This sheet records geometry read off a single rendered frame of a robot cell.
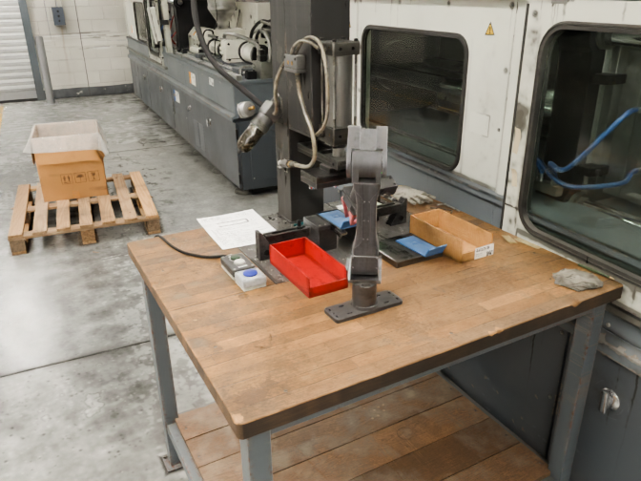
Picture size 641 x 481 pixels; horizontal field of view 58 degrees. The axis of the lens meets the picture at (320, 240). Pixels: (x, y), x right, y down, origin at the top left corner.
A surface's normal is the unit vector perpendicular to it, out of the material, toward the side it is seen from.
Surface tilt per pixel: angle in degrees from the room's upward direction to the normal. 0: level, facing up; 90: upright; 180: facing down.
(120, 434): 0
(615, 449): 90
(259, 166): 90
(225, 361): 0
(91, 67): 90
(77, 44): 90
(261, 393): 0
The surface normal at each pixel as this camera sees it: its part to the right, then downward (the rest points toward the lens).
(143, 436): -0.01, -0.92
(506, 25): -0.90, 0.18
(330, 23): 0.48, 0.34
